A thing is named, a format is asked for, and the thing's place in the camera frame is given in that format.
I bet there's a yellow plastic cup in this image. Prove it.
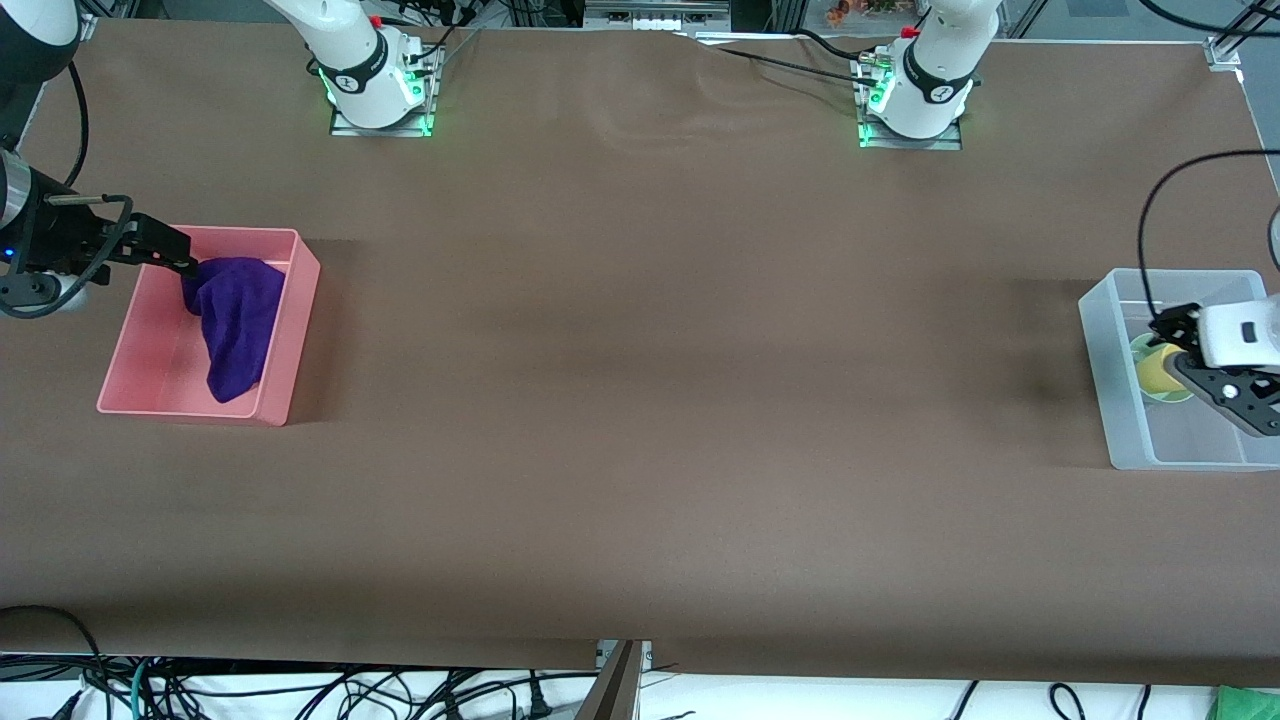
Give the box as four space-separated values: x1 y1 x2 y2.
1135 345 1188 397

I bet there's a purple cloth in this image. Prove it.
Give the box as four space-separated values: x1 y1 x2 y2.
181 257 288 404

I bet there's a translucent white plastic bin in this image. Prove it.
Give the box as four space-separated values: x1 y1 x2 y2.
1078 268 1280 471

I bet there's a pink plastic bin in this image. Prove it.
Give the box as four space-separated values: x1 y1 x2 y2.
97 227 322 428

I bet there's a green fabric item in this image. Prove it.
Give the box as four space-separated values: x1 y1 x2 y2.
1208 685 1280 720

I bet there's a brown table cover sheet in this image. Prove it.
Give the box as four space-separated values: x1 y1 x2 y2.
0 20 1280 687

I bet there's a grey equipment box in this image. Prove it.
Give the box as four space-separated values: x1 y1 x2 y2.
584 0 733 31

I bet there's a wooden board edge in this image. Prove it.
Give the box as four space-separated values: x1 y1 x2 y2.
575 640 643 720

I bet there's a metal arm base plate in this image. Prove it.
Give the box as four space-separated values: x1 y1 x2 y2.
328 45 441 138
856 55 965 152

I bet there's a black overhead cable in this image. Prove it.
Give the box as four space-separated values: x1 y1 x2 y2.
1140 0 1280 35

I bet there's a black base power cable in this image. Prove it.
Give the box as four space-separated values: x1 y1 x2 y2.
690 36 881 91
792 28 879 61

